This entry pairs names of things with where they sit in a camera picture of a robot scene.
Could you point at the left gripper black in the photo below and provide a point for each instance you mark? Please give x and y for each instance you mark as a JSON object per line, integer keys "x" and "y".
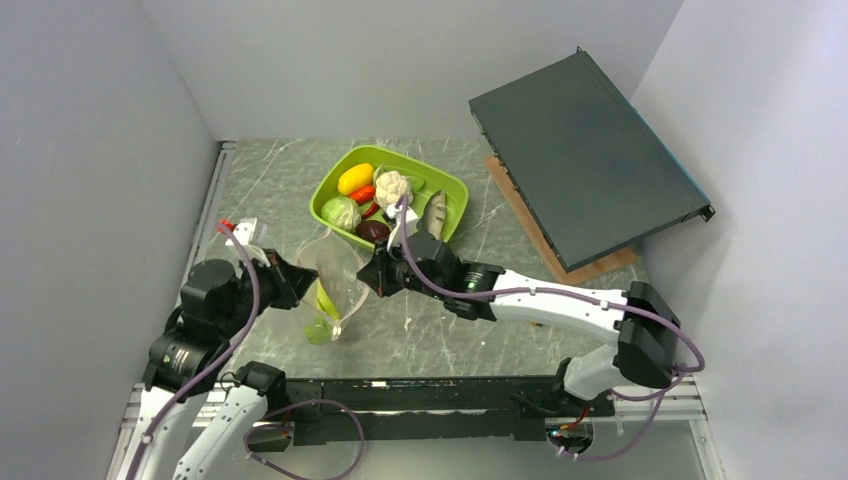
{"x": 290, "y": 281}

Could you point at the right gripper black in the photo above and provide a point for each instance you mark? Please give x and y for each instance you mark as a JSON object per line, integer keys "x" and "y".
{"x": 377, "y": 272}

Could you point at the clear zip top bag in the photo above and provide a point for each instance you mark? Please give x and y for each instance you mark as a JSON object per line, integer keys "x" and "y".
{"x": 337, "y": 263}

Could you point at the green toy celery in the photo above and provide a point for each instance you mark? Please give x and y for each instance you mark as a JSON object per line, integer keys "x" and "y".
{"x": 324, "y": 324}

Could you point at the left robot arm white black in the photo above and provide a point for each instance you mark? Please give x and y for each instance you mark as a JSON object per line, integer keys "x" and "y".
{"x": 219, "y": 303}

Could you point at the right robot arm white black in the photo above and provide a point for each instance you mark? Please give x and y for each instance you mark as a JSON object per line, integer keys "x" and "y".
{"x": 636, "y": 329}

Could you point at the grey toy fish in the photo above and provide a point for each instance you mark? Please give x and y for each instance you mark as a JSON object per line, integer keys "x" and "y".
{"x": 434, "y": 216}

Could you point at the green toy cabbage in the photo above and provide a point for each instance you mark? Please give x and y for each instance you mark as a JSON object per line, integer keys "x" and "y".
{"x": 341, "y": 213}

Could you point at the white toy cauliflower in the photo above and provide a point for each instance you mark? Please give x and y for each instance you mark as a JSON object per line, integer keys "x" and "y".
{"x": 391, "y": 187}

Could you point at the green plastic tray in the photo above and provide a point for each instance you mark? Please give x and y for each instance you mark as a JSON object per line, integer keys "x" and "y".
{"x": 434, "y": 179}

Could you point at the wooden board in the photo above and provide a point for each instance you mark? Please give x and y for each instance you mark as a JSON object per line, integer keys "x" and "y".
{"x": 567, "y": 275}

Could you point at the dark grey metal case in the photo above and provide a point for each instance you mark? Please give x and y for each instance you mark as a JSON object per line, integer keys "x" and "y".
{"x": 593, "y": 174}

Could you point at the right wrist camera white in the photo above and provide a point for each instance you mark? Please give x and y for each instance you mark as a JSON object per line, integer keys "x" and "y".
{"x": 405, "y": 220}

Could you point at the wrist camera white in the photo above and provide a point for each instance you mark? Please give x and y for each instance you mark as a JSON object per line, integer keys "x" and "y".
{"x": 405, "y": 220}
{"x": 250, "y": 233}

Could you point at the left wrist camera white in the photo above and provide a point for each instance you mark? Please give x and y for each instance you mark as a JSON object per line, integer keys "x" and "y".
{"x": 250, "y": 233}

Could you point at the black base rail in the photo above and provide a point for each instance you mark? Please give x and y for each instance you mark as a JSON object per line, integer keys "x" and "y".
{"x": 522, "y": 408}

